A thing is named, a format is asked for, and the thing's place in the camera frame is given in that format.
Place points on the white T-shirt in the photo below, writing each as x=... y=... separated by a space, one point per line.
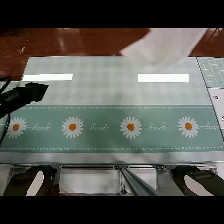
x=163 y=46

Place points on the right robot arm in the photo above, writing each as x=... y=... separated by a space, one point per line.
x=203 y=176

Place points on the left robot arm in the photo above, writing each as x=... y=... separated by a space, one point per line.
x=20 y=95

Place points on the silver frame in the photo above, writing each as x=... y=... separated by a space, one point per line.
x=141 y=187

